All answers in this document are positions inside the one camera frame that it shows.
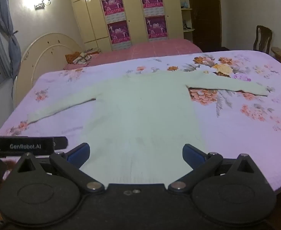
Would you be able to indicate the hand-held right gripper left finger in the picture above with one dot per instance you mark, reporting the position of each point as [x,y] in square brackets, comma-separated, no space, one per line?
[79,152]

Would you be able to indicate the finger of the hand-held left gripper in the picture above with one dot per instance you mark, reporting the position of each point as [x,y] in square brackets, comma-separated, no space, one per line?
[60,142]

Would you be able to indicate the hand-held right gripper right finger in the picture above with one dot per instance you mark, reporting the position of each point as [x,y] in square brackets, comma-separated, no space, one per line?
[192,154]

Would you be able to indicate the light green sweater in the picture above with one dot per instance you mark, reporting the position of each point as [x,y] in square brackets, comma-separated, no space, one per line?
[142,115]

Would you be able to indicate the floral lilac bed sheet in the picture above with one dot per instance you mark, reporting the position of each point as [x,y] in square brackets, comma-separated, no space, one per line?
[238,129]

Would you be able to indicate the orange patterned pillow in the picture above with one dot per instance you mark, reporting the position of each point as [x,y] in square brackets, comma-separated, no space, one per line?
[79,57]

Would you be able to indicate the cream curved headboard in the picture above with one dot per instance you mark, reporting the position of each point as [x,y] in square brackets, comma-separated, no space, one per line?
[42,52]

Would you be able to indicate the pink bed cover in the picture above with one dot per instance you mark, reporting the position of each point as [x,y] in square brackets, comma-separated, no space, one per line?
[154,50]

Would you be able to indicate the cream wardrobe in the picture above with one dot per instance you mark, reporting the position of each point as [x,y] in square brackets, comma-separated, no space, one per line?
[90,16]

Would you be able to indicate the grey curtain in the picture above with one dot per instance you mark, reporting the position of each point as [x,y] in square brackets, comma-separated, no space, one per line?
[1,16]

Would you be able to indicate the dark wooden chair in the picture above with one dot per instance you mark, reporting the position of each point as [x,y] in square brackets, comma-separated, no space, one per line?
[262,38]

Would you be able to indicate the corner shelf unit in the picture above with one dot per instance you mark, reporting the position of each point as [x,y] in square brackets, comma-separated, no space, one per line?
[186,16]

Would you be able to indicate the dark wooden door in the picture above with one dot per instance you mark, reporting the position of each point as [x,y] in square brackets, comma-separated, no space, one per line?
[205,16]

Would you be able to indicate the purple wall poster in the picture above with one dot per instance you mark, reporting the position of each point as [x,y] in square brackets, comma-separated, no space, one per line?
[112,6]
[152,1]
[118,33]
[156,27]

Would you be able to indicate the wall lamp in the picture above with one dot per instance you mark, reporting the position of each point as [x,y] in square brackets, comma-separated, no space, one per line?
[42,3]

